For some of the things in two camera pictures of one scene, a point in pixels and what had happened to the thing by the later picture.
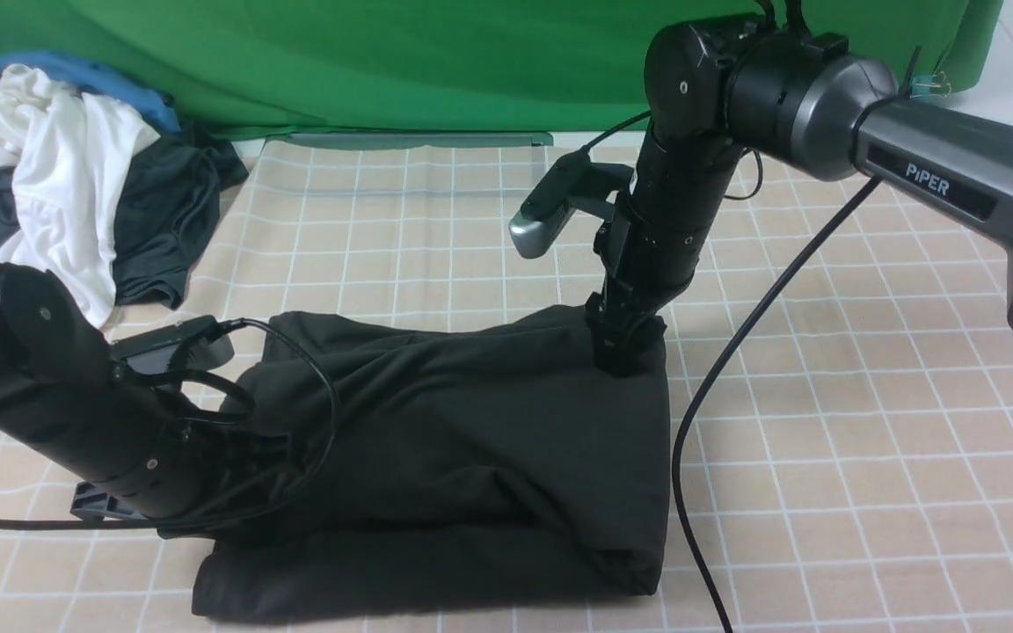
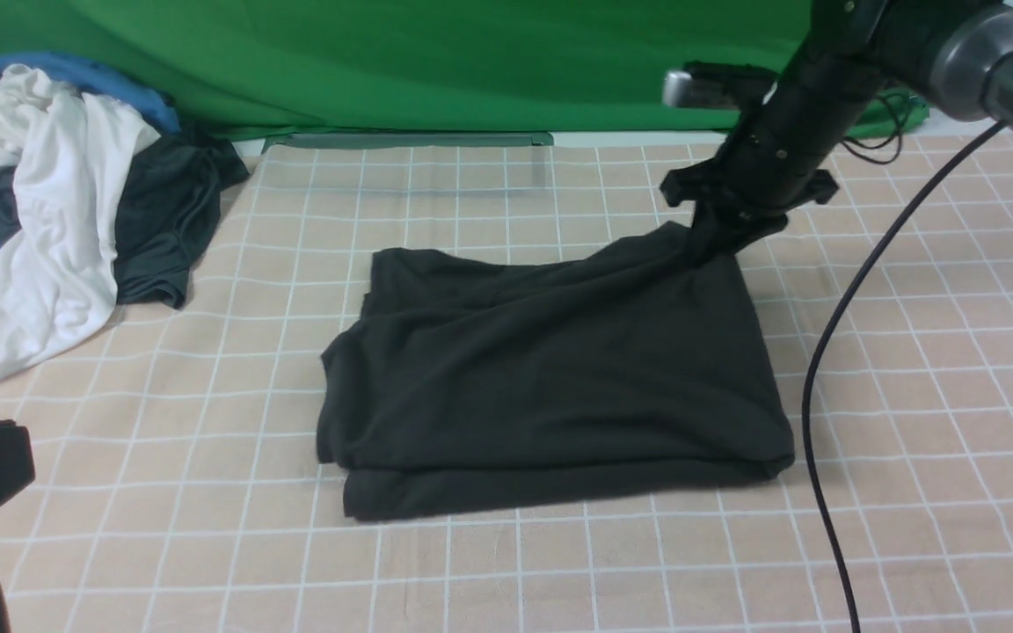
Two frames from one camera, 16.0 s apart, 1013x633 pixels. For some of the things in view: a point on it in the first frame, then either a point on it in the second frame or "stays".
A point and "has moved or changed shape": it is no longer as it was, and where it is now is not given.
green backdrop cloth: [433, 72] stays
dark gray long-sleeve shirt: [445, 462] has moved or changed shape
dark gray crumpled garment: [166, 207] stays
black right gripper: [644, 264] → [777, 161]
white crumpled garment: [65, 151] stays
